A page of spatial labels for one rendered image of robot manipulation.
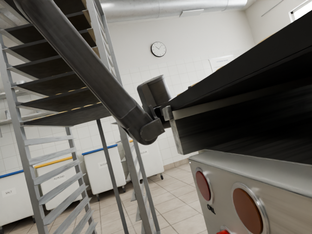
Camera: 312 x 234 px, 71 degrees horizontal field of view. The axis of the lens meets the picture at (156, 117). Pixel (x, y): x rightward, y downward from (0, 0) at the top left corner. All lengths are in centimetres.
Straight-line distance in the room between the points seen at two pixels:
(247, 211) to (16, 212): 361
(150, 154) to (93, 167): 90
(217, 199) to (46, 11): 41
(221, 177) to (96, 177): 333
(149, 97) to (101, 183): 308
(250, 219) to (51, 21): 43
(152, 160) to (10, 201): 202
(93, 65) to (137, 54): 408
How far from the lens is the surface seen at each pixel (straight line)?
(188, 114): 29
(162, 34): 486
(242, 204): 18
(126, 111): 46
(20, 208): 370
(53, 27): 47
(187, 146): 29
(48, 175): 127
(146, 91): 49
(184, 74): 470
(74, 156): 170
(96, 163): 348
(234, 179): 18
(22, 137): 114
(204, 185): 24
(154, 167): 360
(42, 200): 118
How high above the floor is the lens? 89
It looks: 2 degrees up
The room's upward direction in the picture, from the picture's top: 15 degrees counter-clockwise
